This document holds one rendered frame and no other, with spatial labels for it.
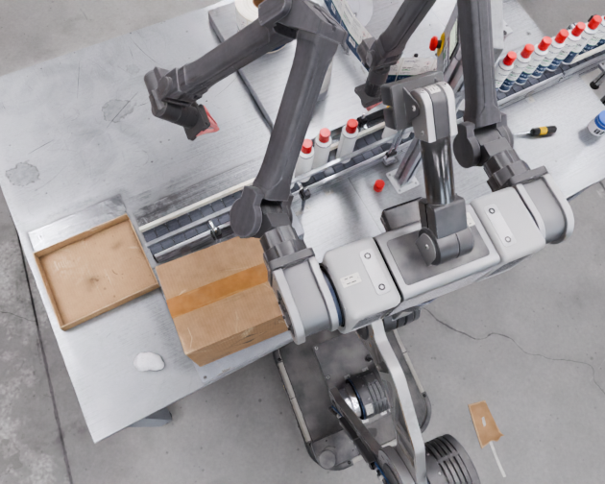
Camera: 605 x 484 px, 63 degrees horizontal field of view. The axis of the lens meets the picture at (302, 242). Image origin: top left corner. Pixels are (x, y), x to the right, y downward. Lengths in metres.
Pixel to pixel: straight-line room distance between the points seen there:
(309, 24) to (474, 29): 0.35
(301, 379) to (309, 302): 1.26
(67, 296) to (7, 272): 1.10
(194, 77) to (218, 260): 0.45
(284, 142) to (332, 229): 0.76
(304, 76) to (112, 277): 0.97
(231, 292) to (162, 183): 0.60
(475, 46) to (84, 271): 1.25
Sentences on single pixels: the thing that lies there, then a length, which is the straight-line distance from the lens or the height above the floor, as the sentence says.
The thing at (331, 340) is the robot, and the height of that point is 0.26.
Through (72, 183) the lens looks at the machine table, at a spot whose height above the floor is 0.83.
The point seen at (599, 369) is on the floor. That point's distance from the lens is 2.83.
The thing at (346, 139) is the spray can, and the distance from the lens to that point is 1.56.
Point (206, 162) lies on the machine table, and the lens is 1.74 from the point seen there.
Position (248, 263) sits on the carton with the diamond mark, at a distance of 1.27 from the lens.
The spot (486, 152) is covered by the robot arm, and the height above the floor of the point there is 1.47.
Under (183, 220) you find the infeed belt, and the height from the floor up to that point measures 0.88.
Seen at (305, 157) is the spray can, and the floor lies 1.04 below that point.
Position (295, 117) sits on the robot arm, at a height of 1.59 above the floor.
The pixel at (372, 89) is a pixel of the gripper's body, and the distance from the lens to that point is 1.54.
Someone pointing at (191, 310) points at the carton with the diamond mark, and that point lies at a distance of 1.25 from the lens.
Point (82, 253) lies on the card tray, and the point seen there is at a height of 0.83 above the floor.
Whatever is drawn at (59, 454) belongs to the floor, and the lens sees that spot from 2.50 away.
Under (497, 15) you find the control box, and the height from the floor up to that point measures 1.47.
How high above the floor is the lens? 2.33
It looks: 69 degrees down
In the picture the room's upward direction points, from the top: 10 degrees clockwise
